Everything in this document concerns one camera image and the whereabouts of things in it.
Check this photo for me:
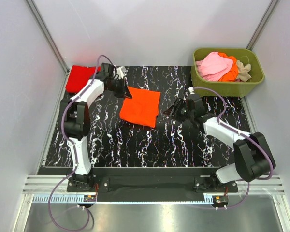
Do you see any black marble pattern mat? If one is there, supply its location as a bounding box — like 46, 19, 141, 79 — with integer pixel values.
42, 65, 265, 169

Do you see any right aluminium corner post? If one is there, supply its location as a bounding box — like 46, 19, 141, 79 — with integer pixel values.
246, 0, 280, 51

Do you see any purple cable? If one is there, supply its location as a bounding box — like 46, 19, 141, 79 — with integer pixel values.
48, 55, 116, 230
192, 87, 276, 210

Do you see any orange t shirt in bin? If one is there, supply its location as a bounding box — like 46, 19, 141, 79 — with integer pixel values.
218, 52, 239, 82

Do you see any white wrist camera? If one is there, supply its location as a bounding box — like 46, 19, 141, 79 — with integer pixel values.
115, 66, 126, 79
187, 87, 195, 99

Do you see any left aluminium corner post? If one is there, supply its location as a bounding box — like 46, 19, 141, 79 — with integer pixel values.
24, 0, 71, 74

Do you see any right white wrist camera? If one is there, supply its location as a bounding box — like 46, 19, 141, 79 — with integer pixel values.
187, 87, 195, 99

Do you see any olive green plastic bin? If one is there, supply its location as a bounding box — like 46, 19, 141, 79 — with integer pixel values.
190, 47, 264, 97

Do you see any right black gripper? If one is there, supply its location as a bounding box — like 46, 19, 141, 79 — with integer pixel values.
163, 98, 194, 123

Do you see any beige t shirt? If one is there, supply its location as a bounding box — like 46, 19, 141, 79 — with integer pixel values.
235, 60, 252, 82

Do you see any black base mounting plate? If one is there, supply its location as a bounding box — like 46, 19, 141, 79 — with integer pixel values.
66, 166, 239, 203

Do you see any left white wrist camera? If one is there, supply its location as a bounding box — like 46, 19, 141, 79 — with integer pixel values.
115, 66, 126, 79

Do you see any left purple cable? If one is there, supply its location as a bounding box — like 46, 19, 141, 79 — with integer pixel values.
48, 55, 116, 230

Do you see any aluminium corner post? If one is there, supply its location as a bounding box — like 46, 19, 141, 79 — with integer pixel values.
246, 0, 280, 51
24, 0, 71, 74

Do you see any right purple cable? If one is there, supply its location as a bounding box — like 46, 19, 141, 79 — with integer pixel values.
192, 87, 276, 210

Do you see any aluminium rail frame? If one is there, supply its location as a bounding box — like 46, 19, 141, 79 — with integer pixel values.
23, 175, 286, 205

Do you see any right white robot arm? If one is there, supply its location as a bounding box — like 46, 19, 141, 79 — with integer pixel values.
164, 94, 276, 192

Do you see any folded red t shirt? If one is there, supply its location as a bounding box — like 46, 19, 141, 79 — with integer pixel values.
65, 65, 96, 94

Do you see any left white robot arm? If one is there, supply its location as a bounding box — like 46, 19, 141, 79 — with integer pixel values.
59, 63, 132, 191

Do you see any orange t shirt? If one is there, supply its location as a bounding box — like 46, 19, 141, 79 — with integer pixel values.
119, 87, 160, 128
218, 52, 239, 82

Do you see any pink t shirt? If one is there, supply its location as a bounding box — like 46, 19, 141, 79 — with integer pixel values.
196, 52, 233, 82

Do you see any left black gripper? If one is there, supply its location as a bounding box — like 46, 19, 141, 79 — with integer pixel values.
107, 77, 132, 99

